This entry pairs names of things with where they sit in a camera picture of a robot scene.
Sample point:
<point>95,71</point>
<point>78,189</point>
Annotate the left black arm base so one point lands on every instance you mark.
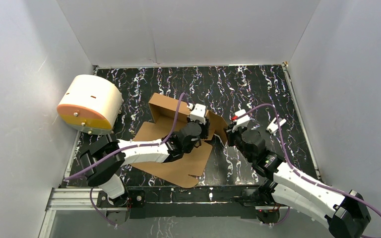
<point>117,211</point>

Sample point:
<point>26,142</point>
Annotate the small white plastic clip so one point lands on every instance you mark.
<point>274,124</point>

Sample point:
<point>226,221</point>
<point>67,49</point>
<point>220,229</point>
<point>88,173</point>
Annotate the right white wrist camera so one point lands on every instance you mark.
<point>240,120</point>

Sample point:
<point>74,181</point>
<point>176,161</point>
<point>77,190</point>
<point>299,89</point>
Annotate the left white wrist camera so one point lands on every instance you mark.
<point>197,113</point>

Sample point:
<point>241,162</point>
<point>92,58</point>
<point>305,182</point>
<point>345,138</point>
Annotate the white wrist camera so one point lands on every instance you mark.
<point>197,113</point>
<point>240,120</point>

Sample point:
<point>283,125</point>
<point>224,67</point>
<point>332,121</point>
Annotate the cream cylindrical drum device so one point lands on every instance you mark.
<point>91,105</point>

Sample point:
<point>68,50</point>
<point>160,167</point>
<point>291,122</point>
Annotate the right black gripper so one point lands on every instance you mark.
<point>230,134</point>

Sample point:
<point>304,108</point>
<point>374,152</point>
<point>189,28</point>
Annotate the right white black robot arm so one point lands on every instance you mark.
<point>345,216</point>

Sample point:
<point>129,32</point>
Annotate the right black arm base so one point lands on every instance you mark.
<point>267,209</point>

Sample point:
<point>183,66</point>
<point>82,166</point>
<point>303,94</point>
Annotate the brown cardboard box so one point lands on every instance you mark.
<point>170,115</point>

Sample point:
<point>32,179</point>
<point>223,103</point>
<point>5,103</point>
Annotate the aluminium front frame rail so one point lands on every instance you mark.
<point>204,201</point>

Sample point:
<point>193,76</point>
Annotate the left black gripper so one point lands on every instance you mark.
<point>205,128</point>

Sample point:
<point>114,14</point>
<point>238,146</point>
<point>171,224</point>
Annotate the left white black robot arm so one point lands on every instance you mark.
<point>106,157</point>

